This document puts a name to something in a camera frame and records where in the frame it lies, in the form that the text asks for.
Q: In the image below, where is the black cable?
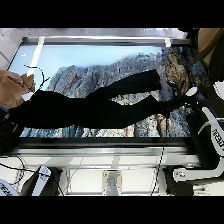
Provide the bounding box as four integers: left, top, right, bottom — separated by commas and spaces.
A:
149, 112, 168, 197
0, 154, 36, 186

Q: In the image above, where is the tan garment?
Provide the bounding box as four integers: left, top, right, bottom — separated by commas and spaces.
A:
0, 69, 36, 110

